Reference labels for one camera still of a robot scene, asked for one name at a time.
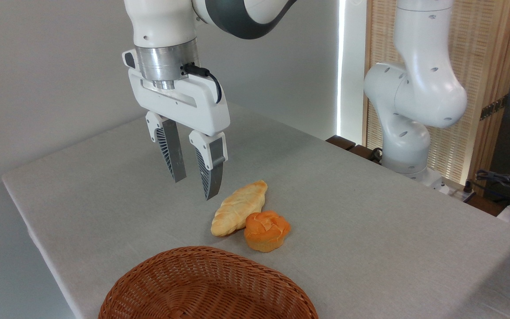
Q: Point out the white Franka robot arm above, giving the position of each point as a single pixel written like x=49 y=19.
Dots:
x=419 y=88

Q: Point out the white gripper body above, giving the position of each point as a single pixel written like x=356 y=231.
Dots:
x=179 y=104

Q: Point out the wooden slatted screen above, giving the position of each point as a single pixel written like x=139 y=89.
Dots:
x=481 y=53

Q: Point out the brown wicker basket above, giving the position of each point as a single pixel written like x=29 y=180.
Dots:
x=202 y=288

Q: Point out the round orange bread roll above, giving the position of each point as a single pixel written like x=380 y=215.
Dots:
x=266 y=230

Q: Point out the dark brown wooden furniture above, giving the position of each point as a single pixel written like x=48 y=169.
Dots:
x=341 y=142

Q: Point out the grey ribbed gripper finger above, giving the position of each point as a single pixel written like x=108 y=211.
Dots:
x=173 y=153
x=213 y=175

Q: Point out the grey tablecloth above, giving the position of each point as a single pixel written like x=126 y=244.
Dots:
x=370 y=243

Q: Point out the long pale twisted bread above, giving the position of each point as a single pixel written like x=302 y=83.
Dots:
x=237 y=206

